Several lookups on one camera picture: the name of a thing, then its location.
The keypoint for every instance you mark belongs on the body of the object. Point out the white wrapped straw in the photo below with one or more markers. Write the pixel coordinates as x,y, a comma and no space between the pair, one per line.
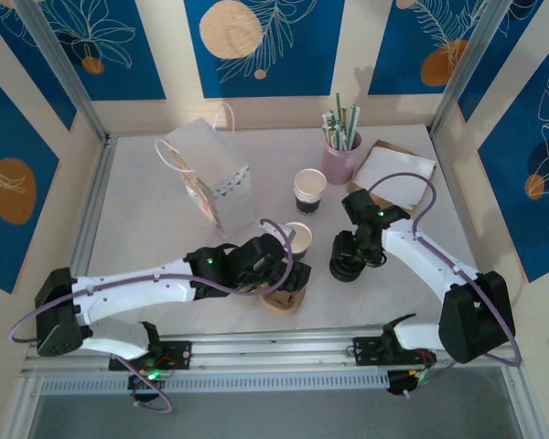
357,119
328,125
350,123

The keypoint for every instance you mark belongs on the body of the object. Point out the black plastic cup lid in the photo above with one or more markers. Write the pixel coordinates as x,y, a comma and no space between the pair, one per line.
345,274

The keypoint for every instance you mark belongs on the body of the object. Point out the black white paper cup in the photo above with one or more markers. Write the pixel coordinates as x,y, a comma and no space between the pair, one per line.
299,238

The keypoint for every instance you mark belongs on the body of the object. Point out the white paper napkin stack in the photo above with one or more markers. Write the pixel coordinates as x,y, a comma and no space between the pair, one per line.
393,160

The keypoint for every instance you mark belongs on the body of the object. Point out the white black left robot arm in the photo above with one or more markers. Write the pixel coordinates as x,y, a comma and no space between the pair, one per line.
119,288

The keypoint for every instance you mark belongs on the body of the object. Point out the white cartoon print paper bag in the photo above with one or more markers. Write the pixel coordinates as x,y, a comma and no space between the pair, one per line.
229,160

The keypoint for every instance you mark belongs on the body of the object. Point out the aluminium side rail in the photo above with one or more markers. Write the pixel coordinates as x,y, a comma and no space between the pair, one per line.
91,206

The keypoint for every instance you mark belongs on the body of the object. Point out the aluminium frame post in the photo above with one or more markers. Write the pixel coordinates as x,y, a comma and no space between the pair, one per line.
467,68
64,68

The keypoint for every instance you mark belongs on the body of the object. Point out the stacked black white paper cups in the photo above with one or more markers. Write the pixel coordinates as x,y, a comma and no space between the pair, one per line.
310,183

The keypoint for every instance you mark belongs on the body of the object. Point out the brown paper straw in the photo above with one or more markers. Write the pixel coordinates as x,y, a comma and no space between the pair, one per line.
343,120

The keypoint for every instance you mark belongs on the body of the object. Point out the pink straw holder cup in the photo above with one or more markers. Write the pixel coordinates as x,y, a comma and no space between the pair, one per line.
341,164

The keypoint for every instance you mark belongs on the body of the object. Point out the white napkins on tray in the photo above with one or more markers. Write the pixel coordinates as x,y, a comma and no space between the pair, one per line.
427,183

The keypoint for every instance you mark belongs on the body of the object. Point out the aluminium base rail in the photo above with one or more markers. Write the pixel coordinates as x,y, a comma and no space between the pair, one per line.
274,347

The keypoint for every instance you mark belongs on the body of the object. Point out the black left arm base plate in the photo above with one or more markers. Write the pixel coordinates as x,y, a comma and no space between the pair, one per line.
178,354

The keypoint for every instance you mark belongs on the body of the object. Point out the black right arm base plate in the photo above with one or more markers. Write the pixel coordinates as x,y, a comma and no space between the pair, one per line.
366,350

